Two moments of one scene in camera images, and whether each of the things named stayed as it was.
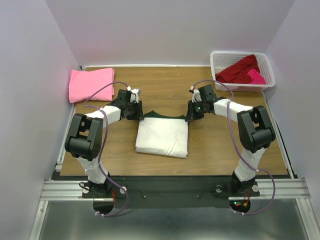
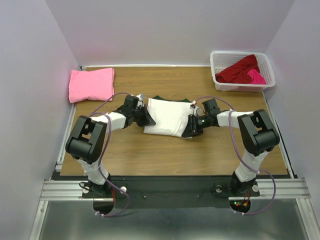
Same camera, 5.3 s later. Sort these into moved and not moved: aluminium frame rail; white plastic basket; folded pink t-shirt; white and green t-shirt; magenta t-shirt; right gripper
Moved: right gripper; white and green t-shirt
Not moved: folded pink t-shirt; magenta t-shirt; white plastic basket; aluminium frame rail
